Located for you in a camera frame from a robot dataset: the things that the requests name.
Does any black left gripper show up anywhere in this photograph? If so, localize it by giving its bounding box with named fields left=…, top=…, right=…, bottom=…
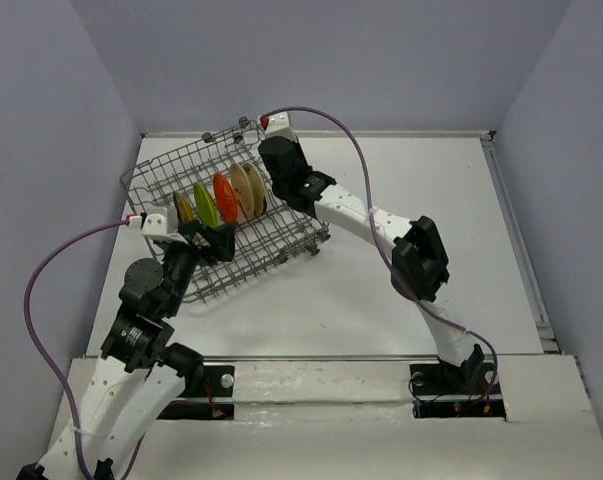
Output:
left=163, top=218, right=238, bottom=315

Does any lime green plate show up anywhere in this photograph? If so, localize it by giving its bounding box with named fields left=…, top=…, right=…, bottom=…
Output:
left=193, top=182, right=218, bottom=227

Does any yellow patterned plate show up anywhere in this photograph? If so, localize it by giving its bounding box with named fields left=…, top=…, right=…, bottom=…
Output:
left=173, top=192, right=195, bottom=223

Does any cream plate with black spot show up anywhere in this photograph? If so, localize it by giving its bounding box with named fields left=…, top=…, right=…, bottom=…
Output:
left=242, top=162, right=267, bottom=216

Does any orange plate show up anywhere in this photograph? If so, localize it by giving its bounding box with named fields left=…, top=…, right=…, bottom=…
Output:
left=213, top=172, right=238, bottom=222

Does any cream floral plate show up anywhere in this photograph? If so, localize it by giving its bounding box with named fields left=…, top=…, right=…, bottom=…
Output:
left=230, top=163, right=255, bottom=218

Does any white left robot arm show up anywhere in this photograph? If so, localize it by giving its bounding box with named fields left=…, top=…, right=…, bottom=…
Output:
left=18, top=213, right=237, bottom=479

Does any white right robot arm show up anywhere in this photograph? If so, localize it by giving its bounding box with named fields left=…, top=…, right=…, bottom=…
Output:
left=258, top=136, right=485, bottom=392

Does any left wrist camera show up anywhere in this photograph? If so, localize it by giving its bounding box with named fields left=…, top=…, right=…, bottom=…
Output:
left=125, top=206, right=182, bottom=241

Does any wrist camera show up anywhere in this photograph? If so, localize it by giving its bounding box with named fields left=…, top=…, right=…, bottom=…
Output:
left=260, top=112, right=299, bottom=143
left=125, top=206, right=182, bottom=241

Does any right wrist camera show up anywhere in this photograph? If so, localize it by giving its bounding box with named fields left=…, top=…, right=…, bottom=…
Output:
left=260, top=112, right=299, bottom=143

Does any grey wire dish rack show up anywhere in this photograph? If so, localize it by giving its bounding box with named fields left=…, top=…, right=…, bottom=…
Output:
left=120, top=117, right=330, bottom=304

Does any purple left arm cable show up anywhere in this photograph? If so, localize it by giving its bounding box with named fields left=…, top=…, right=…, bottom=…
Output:
left=24, top=219, right=152, bottom=480

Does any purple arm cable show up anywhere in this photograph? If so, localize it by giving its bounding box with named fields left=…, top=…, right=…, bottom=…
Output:
left=24, top=219, right=152, bottom=480
left=263, top=105, right=498, bottom=401

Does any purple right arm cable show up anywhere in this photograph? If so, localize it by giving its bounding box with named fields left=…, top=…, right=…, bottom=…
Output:
left=263, top=105, right=498, bottom=401

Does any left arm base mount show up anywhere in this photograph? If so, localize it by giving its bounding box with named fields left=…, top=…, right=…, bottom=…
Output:
left=158, top=364, right=235, bottom=421

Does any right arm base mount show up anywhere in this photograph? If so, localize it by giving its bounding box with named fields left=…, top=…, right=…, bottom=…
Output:
left=408, top=362, right=506, bottom=420

